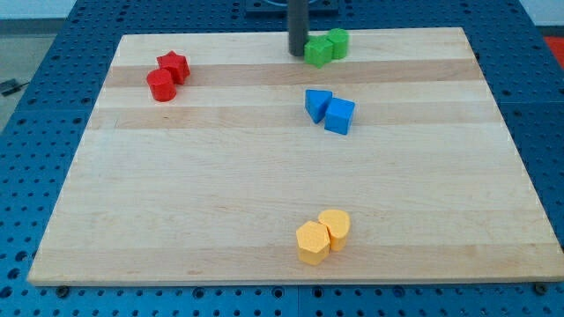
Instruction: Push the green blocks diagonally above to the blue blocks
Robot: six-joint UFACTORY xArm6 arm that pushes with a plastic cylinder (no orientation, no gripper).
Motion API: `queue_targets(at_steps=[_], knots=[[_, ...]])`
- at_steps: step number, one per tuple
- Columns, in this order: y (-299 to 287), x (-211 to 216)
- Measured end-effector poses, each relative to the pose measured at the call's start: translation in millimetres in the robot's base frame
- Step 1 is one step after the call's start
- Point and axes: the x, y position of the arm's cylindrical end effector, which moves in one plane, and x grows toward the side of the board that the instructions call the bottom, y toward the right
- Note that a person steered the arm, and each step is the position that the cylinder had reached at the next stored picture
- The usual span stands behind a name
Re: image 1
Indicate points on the green star block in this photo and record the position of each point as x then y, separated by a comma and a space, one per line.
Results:
318, 51

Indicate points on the green cylinder block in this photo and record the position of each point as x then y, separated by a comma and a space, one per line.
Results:
340, 41

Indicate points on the blue triangle block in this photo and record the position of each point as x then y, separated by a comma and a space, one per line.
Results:
316, 103

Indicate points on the wooden board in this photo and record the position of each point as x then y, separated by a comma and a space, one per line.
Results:
210, 187

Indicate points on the blue cube block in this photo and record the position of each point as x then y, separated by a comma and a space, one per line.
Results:
339, 116

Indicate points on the yellow heart block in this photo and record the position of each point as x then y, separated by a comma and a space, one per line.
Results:
338, 223

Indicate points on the yellow hexagon block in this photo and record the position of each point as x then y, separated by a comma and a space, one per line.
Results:
313, 243

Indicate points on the red star block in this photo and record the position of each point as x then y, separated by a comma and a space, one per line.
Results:
176, 64

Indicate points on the red cylinder block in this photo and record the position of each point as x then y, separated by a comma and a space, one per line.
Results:
161, 85

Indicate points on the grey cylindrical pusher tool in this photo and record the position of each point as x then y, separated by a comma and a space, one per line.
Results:
297, 26

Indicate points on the black object on floor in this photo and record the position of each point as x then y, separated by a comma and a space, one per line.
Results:
11, 86

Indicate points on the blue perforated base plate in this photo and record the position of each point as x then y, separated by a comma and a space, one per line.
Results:
39, 141

